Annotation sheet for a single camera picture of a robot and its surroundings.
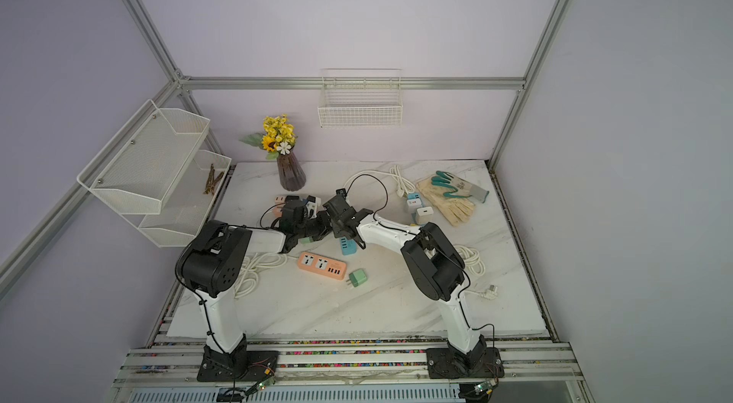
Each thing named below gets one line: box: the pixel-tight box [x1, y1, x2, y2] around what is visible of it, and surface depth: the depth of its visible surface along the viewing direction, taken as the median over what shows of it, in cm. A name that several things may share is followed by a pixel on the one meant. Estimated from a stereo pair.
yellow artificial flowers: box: [238, 113, 298, 161], surface depth 95 cm
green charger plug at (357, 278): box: [345, 268, 368, 288], surface depth 90 cm
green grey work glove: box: [431, 169, 490, 204], surface depth 113 cm
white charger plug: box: [416, 206, 435, 226], surface depth 98 cm
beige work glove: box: [416, 177, 476, 228], surface depth 110 cm
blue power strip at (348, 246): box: [339, 236, 358, 256], surface depth 97 cm
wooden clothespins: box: [202, 163, 225, 196], surface depth 98 cm
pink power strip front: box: [297, 251, 348, 281], surface depth 92 cm
